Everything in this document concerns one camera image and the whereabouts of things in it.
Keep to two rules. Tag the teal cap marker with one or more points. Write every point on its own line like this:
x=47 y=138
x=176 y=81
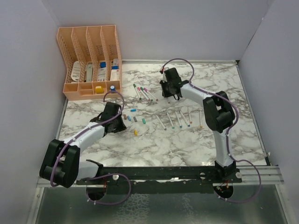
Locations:
x=169 y=117

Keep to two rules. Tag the yellow tape measure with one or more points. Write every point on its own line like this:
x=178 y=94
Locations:
x=99 y=90

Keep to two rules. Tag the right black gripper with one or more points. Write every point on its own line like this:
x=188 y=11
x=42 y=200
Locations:
x=165 y=94

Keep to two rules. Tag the yellow cap marker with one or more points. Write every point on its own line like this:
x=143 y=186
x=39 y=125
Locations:
x=200 y=120

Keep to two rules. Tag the grey cap marker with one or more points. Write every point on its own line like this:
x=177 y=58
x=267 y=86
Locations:
x=160 y=121

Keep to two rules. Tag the white red box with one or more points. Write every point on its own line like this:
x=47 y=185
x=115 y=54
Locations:
x=115 y=71

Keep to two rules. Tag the aluminium frame rail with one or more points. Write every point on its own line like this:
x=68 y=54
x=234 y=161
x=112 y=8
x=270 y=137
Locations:
x=245 y=174

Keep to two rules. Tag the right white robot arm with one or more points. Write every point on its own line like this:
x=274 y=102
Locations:
x=218 y=112

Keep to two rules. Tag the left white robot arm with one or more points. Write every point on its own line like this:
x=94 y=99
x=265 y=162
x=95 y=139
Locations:
x=61 y=163

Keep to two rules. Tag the brown cap marker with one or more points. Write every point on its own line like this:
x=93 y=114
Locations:
x=189 y=115

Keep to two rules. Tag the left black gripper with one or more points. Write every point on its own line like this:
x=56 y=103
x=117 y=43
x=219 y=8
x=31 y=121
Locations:
x=122 y=126

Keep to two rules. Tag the blue white box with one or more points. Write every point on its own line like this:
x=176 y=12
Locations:
x=102 y=72

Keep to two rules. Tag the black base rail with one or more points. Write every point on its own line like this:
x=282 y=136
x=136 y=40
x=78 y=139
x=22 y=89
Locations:
x=115 y=186

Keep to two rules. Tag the peach plastic file organizer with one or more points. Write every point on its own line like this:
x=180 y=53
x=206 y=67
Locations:
x=91 y=44

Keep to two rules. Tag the pink cap marker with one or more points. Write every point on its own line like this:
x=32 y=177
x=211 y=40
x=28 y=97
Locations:
x=144 y=95

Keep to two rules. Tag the light blue marker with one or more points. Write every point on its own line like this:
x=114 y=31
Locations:
x=179 y=121

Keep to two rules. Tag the white stapler package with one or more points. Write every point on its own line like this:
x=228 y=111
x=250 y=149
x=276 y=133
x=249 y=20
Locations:
x=89 y=72

